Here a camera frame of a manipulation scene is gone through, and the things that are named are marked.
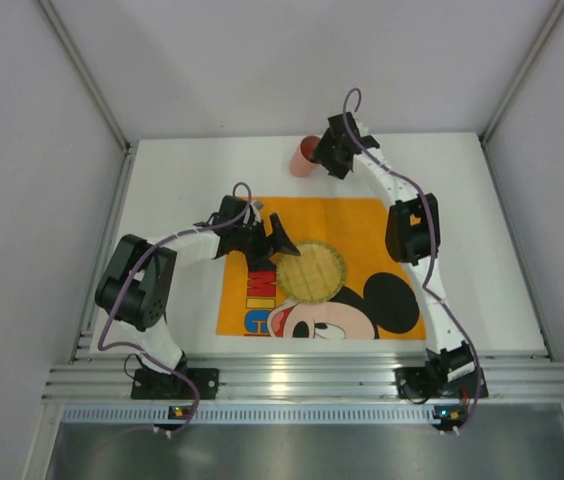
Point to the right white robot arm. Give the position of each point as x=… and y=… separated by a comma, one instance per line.
x=412, y=239

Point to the aluminium mounting rail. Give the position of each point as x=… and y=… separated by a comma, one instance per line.
x=304, y=377

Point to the orange cartoon mouse cloth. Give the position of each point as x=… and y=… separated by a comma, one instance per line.
x=377, y=301

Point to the pink plastic cup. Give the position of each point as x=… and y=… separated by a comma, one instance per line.
x=301, y=163

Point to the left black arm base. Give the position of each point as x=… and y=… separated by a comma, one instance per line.
x=151, y=385

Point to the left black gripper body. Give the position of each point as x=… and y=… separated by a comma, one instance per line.
x=264, y=241

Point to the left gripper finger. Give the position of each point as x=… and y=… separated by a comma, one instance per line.
x=279, y=240
x=263, y=263

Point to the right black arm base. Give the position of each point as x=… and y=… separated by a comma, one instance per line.
x=415, y=385

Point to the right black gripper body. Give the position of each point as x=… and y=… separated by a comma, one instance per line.
x=335, y=151

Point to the woven bamboo round plate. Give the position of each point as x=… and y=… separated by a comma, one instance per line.
x=315, y=276

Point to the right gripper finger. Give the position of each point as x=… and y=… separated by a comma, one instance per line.
x=321, y=151
x=338, y=171

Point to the perforated metal cable strip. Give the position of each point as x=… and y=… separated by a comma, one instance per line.
x=263, y=414

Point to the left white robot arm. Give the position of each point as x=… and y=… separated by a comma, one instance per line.
x=135, y=286

